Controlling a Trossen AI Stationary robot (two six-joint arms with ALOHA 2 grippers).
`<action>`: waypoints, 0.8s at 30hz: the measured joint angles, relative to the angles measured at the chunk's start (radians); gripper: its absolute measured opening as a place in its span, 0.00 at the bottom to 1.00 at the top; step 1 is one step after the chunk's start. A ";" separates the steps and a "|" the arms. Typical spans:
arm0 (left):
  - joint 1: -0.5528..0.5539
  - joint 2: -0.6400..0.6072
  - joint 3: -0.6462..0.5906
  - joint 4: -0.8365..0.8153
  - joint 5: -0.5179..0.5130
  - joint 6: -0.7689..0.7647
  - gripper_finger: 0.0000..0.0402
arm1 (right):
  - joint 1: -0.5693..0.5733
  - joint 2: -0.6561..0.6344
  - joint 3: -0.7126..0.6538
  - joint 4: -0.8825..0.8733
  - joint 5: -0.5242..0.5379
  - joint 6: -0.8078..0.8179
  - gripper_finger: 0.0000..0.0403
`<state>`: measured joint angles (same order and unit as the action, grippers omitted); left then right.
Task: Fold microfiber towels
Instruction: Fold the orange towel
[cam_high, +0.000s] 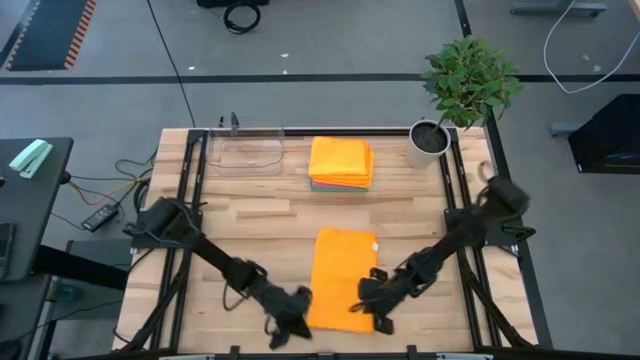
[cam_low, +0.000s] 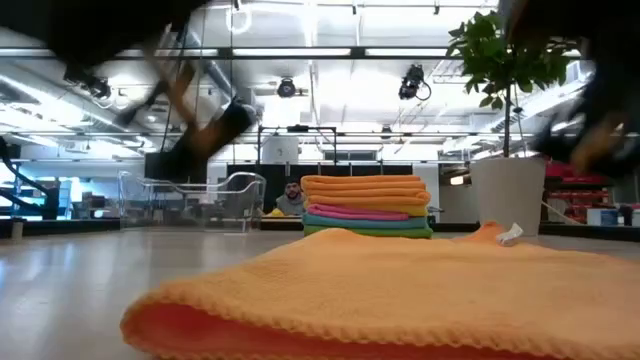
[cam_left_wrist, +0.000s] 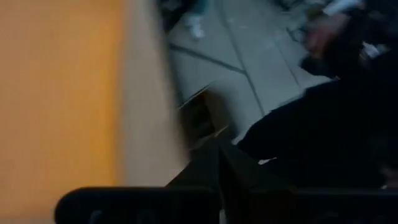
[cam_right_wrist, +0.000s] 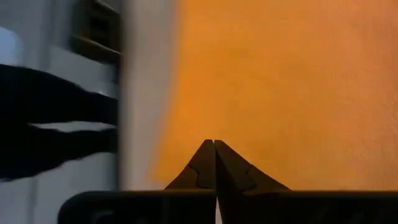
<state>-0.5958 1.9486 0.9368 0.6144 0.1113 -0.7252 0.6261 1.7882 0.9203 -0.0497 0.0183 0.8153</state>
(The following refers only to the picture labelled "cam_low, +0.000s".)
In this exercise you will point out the green microfiber towel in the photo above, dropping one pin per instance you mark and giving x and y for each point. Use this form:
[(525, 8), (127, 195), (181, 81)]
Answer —
[(370, 232)]

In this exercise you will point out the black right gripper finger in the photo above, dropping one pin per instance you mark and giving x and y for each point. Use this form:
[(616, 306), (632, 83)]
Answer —
[(600, 150)]

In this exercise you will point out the green plant in white pot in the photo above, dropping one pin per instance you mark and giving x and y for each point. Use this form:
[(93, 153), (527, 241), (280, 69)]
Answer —
[(507, 195)]

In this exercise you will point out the white blue carton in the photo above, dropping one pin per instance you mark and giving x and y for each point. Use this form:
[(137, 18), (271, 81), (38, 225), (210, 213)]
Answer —
[(601, 216)]

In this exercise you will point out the pink microfiber towel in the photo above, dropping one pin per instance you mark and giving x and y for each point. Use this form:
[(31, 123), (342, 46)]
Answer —
[(357, 213)]

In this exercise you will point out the yellow slanted rod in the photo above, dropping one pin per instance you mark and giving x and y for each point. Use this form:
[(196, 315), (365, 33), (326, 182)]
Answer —
[(555, 210)]

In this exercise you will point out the black background monitor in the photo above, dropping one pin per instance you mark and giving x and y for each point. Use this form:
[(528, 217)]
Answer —
[(152, 170)]

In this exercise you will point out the black overhead rig beam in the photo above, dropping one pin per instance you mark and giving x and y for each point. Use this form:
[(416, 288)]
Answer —
[(310, 52)]

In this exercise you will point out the blue microfiber towel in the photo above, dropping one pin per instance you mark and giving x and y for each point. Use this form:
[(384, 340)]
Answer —
[(365, 222)]

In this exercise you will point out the clear plastic container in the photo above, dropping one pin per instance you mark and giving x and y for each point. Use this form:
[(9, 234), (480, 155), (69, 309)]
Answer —
[(225, 205)]

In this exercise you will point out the black metal stand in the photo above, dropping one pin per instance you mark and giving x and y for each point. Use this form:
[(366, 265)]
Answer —
[(298, 128)]

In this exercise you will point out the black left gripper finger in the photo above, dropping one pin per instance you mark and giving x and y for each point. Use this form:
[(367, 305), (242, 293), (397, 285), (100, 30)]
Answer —
[(142, 105), (220, 130)]

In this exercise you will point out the yellow microfiber towel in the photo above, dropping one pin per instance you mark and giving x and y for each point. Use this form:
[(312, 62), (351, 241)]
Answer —
[(417, 211)]

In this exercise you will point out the black ceiling camera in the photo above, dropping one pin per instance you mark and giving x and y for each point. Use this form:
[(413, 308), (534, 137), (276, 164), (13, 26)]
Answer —
[(286, 88)]

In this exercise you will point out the person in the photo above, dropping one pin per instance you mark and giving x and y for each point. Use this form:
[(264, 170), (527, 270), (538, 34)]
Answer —
[(292, 200)]

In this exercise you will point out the shelf with red bins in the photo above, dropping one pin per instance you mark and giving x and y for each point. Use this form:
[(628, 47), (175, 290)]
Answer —
[(575, 187)]

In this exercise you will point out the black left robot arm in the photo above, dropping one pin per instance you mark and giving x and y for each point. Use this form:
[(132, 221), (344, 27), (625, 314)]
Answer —
[(90, 25)]

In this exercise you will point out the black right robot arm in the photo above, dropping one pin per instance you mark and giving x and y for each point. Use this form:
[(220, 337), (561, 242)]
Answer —
[(600, 20)]

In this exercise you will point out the white background box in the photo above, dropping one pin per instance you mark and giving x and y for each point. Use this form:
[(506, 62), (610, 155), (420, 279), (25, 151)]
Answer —
[(280, 150)]

